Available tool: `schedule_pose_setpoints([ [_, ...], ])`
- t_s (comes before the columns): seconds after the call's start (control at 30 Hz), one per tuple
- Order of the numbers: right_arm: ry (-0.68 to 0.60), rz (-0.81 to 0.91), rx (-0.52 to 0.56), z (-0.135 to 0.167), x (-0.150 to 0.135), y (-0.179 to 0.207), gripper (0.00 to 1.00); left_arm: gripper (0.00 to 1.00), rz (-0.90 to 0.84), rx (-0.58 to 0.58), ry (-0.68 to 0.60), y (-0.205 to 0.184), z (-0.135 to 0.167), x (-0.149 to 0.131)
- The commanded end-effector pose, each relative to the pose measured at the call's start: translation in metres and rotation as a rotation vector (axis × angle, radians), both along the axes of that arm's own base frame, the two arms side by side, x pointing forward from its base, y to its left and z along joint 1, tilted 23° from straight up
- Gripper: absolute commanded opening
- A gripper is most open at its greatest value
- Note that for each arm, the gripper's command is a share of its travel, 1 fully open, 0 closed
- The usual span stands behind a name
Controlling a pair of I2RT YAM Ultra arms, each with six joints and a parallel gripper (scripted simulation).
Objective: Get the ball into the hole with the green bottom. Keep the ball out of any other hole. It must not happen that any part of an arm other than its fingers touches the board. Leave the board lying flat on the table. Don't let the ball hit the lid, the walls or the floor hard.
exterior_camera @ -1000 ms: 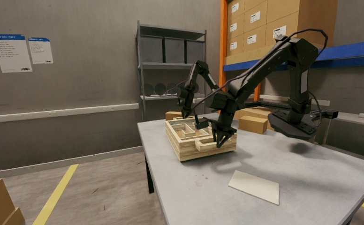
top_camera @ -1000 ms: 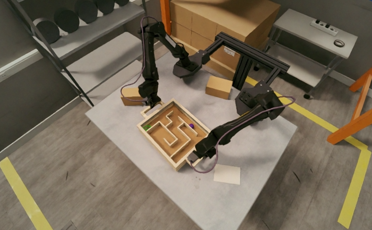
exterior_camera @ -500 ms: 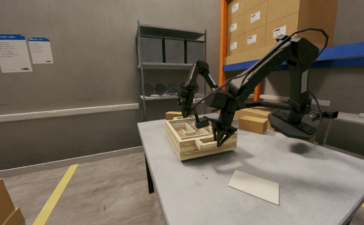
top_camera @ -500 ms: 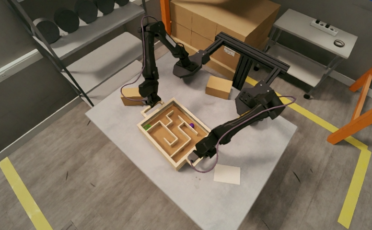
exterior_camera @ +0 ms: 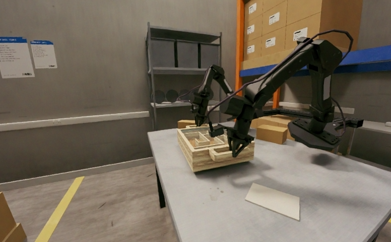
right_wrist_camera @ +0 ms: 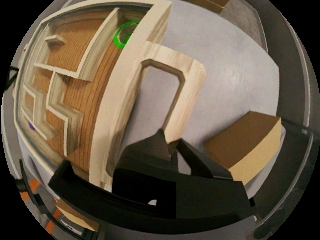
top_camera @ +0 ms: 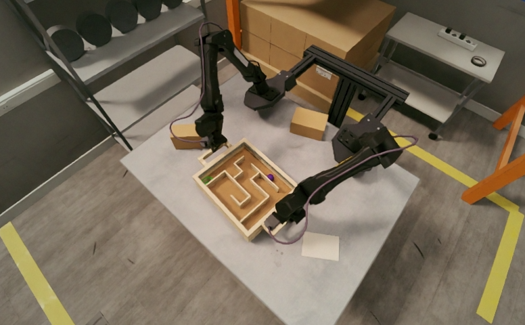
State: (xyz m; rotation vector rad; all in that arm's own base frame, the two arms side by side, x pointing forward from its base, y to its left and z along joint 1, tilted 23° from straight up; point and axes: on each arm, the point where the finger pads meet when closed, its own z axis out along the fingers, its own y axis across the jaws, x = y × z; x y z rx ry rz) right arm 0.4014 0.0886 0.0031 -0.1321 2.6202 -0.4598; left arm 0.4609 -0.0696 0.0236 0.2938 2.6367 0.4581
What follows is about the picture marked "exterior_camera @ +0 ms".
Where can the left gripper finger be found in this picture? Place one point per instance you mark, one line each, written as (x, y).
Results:
(234, 144)
(230, 143)

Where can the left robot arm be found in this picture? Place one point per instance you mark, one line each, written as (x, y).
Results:
(320, 53)

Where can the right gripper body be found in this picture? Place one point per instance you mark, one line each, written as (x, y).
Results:
(201, 111)

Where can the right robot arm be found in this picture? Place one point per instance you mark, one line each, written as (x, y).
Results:
(214, 72)

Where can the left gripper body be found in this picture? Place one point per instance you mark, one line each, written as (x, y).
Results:
(240, 129)

